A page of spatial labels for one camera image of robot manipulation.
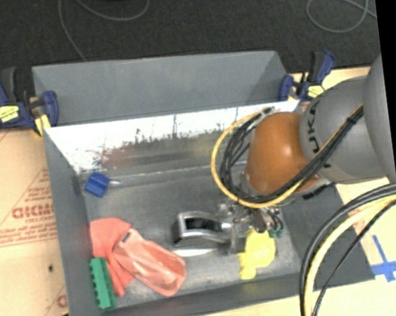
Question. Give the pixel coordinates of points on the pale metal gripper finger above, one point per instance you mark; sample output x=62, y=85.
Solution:
x=205, y=218
x=201, y=241

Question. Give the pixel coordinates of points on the yellow rubber toy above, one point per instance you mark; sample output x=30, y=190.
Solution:
x=258, y=252

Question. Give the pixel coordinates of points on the grey metal bin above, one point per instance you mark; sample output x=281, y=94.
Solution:
x=174, y=196

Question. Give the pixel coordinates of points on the red cloth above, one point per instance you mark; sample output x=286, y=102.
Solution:
x=104, y=236

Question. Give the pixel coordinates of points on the green ribbed block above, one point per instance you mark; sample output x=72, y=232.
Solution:
x=103, y=283

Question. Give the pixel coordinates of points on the small blue block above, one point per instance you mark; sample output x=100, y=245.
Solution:
x=97, y=184

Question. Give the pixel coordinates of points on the brown cardboard board red print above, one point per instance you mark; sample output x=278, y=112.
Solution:
x=15, y=183

